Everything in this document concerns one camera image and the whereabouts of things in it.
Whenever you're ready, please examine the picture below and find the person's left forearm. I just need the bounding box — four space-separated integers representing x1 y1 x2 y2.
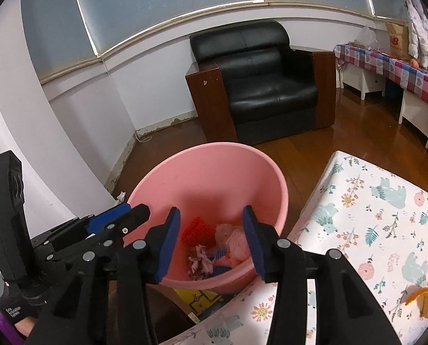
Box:
0 311 35 345

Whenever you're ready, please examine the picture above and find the checked tablecloth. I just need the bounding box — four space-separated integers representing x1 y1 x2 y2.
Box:
334 43 428 130

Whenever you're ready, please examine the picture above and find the blue ribbed piece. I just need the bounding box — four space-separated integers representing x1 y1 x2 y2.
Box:
207 248 229 263

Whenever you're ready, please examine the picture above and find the clear plastic bag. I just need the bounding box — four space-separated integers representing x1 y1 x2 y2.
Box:
354 25 380 49

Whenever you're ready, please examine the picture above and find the black leather armchair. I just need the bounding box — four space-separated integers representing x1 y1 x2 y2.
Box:
185 20 337 147

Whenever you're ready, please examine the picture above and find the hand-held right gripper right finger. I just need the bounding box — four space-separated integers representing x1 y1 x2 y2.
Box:
243 205 403 345

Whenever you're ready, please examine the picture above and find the white desk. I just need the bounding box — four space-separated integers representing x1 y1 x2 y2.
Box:
341 63 428 148

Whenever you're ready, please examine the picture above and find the orange peel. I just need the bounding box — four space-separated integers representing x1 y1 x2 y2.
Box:
405 287 428 319

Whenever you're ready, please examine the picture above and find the large window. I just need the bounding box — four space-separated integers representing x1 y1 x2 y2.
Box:
20 0 398 83

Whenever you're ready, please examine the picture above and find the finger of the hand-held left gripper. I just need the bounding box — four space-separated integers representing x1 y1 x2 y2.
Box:
52 203 132 245
47 204 150 263

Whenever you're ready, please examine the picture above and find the yellow cardboard box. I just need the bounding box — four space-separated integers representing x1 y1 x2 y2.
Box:
174 288 226 322

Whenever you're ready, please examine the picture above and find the pale pink plastic bag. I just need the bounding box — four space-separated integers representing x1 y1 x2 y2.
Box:
214 223 252 268

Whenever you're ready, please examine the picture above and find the red foam net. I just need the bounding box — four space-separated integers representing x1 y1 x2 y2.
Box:
180 217 214 247

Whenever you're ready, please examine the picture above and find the pink plastic bucket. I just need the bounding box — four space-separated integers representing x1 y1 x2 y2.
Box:
126 143 289 293

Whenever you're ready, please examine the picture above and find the purple white cloth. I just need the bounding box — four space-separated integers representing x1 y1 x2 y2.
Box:
188 244 214 277

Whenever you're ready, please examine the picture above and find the floral table cover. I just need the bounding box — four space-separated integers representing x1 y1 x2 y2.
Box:
178 151 428 345

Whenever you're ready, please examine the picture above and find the brown paper bag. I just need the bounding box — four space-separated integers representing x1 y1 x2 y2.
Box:
385 22 410 60

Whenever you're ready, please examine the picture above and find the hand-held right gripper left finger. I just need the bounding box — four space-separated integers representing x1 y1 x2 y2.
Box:
27 206 182 345

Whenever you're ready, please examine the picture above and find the hanging patterned jacket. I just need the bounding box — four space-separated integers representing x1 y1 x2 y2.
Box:
404 0 428 76

